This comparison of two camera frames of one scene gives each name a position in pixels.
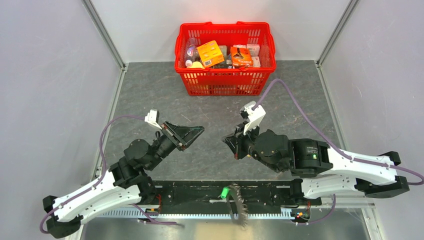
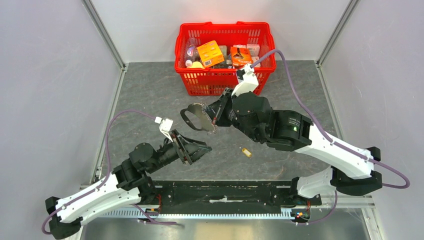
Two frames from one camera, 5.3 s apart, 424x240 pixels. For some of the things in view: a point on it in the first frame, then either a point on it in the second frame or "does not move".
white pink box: [254, 49] does not move
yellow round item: [196, 64] does not move
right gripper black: [236, 142] -> [214, 109]
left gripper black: [184, 135] -> [189, 152]
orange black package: [241, 57] does not move
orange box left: [210, 54] does not move
